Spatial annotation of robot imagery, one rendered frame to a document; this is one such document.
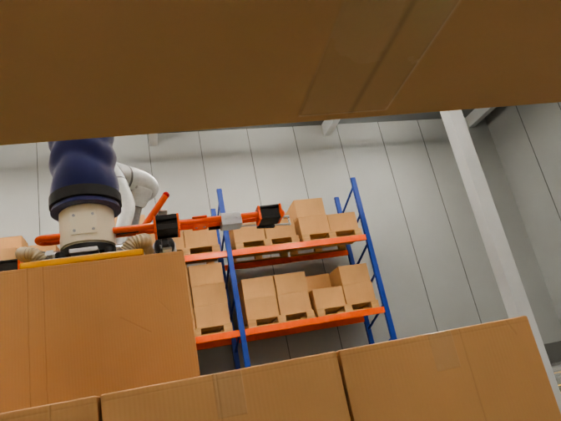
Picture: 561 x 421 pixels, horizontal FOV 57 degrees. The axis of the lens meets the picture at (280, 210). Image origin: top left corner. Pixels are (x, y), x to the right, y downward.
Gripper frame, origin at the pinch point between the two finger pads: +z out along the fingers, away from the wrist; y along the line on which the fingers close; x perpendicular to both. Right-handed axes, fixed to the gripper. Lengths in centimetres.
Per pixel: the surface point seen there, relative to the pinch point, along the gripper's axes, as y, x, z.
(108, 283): 20.9, 18.3, 19.6
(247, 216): 0.7, -27.6, 6.6
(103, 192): -10.7, 17.9, 11.6
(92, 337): 35.3, 23.4, 19.7
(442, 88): 46, -7, 150
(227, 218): 0.6, -20.6, 6.8
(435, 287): -92, -602, -849
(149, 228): 0.8, 5.3, 5.6
